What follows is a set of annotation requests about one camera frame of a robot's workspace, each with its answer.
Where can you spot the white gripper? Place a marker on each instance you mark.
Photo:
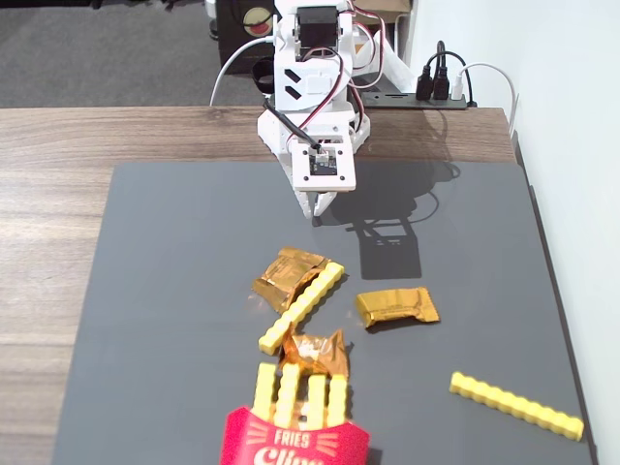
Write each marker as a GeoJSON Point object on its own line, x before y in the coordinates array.
{"type": "Point", "coordinates": [315, 202]}

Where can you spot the yellow toy fry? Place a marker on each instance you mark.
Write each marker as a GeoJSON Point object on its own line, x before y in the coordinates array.
{"type": "Point", "coordinates": [337, 399]}
{"type": "Point", "coordinates": [305, 305]}
{"type": "Point", "coordinates": [518, 407]}
{"type": "Point", "coordinates": [264, 387]}
{"type": "Point", "coordinates": [288, 392]}
{"type": "Point", "coordinates": [316, 402]}

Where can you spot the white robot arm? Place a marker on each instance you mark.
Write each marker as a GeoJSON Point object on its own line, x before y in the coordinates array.
{"type": "Point", "coordinates": [310, 82]}

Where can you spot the crumpled open gold wrapper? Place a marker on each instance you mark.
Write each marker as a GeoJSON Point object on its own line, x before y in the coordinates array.
{"type": "Point", "coordinates": [278, 278]}

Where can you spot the sealed gold candy wrapper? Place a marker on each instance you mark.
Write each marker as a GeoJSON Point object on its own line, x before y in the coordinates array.
{"type": "Point", "coordinates": [397, 306]}

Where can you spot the grey mat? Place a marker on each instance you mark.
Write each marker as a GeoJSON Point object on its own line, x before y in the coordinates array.
{"type": "Point", "coordinates": [184, 271]}

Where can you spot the torn orange gold wrapper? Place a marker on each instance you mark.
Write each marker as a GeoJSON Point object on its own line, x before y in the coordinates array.
{"type": "Point", "coordinates": [317, 356]}

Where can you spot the black box with dial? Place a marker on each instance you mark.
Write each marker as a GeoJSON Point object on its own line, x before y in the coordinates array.
{"type": "Point", "coordinates": [237, 48]}

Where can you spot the brown cardboard box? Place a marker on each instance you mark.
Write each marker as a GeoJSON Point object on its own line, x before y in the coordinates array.
{"type": "Point", "coordinates": [387, 6]}

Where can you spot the red fries box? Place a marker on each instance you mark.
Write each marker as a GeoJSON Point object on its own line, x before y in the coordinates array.
{"type": "Point", "coordinates": [295, 443]}

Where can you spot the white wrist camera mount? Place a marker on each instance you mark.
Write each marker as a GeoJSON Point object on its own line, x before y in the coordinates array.
{"type": "Point", "coordinates": [339, 174]}

